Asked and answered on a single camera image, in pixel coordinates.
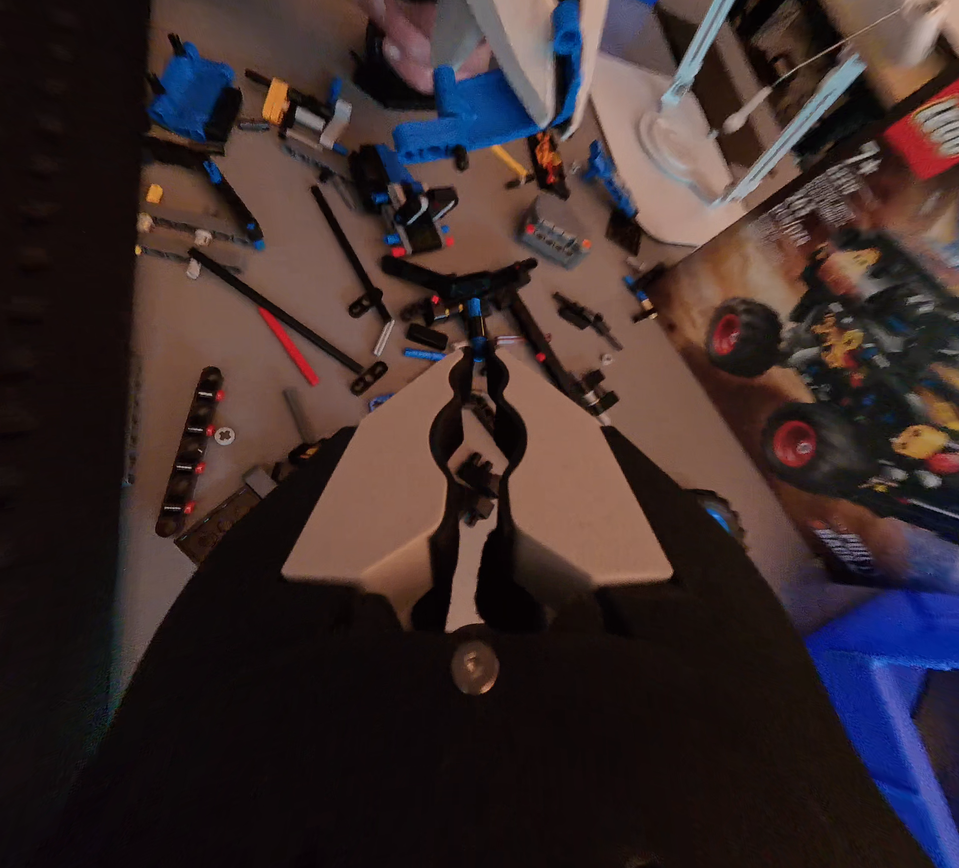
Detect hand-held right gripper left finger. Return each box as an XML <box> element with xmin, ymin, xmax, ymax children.
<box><xmin>282</xmin><ymin>352</ymin><xmax>466</xmax><ymax>632</ymax></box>

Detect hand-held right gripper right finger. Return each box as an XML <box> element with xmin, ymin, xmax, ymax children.
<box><xmin>498</xmin><ymin>356</ymin><xmax>677</xmax><ymax>617</ymax></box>

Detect grey axle tan connectors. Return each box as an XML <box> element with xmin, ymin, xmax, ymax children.
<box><xmin>135</xmin><ymin>209</ymin><xmax>248</xmax><ymax>277</ymax></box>

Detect blue toy scoop piece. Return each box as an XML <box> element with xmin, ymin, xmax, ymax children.
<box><xmin>147</xmin><ymin>38</ymin><xmax>244</xmax><ymax>145</ymax></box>

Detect blue toy frame piece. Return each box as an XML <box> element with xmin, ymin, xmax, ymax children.
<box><xmin>390</xmin><ymin>0</ymin><xmax>588</xmax><ymax>171</ymax></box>

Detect red toy axle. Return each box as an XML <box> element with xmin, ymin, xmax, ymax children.
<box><xmin>255</xmin><ymin>305</ymin><xmax>322</xmax><ymax>390</ymax></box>

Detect yellow black toy assembly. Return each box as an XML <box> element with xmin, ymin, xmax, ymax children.
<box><xmin>245</xmin><ymin>67</ymin><xmax>356</xmax><ymax>157</ymax></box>

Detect black grille toy panel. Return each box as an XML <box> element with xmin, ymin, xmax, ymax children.
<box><xmin>606</xmin><ymin>209</ymin><xmax>648</xmax><ymax>258</ymax></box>

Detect small blue toy assembly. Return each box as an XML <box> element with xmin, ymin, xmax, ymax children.
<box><xmin>580</xmin><ymin>139</ymin><xmax>645</xmax><ymax>228</ymax></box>

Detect grey desk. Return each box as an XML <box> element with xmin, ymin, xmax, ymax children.
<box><xmin>113</xmin><ymin>0</ymin><xmax>840</xmax><ymax>689</ymax></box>

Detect black panel flame sticker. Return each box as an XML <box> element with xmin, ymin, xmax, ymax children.
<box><xmin>526</xmin><ymin>130</ymin><xmax>573</xmax><ymax>201</ymax></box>

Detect black blue toy assembly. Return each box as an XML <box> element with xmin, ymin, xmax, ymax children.
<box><xmin>348</xmin><ymin>142</ymin><xmax>463</xmax><ymax>258</ymax></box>

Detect black perforated board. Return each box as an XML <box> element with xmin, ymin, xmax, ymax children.
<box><xmin>0</xmin><ymin>0</ymin><xmax>158</xmax><ymax>809</ymax></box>

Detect yellow toy axle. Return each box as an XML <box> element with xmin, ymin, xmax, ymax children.
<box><xmin>490</xmin><ymin>145</ymin><xmax>531</xmax><ymax>186</ymax></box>

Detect long black toy axle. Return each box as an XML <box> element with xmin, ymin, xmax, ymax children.
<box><xmin>186</xmin><ymin>248</ymin><xmax>389</xmax><ymax>396</ymax></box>

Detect short black toy axle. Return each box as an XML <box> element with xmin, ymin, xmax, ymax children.
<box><xmin>311</xmin><ymin>184</ymin><xmax>379</xmax><ymax>321</ymax></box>

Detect black beam blue pins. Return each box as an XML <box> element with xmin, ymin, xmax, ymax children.
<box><xmin>143</xmin><ymin>134</ymin><xmax>266</xmax><ymax>247</ymax></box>

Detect black toy chassis assembly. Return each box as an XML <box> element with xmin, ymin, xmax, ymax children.
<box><xmin>380</xmin><ymin>257</ymin><xmax>623</xmax><ymax>423</ymax></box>

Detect grey toy pull-back motor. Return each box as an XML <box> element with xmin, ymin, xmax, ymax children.
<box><xmin>519</xmin><ymin>196</ymin><xmax>597</xmax><ymax>271</ymax></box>

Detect black toy rod piece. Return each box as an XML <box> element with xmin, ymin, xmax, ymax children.
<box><xmin>552</xmin><ymin>292</ymin><xmax>623</xmax><ymax>352</ymax></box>

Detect dark grey toy beam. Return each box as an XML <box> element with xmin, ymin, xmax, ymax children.
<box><xmin>176</xmin><ymin>461</ymin><xmax>286</xmax><ymax>566</ymax></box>

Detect white desk stand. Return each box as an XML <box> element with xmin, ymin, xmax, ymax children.
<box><xmin>588</xmin><ymin>0</ymin><xmax>959</xmax><ymax>249</ymax></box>

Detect monster truck toy set box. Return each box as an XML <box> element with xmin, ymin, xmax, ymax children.
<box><xmin>648</xmin><ymin>67</ymin><xmax>959</xmax><ymax>599</ymax></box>

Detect black blue toy pin piece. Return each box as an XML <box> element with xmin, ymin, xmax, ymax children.
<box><xmin>622</xmin><ymin>262</ymin><xmax>668</xmax><ymax>322</ymax></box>

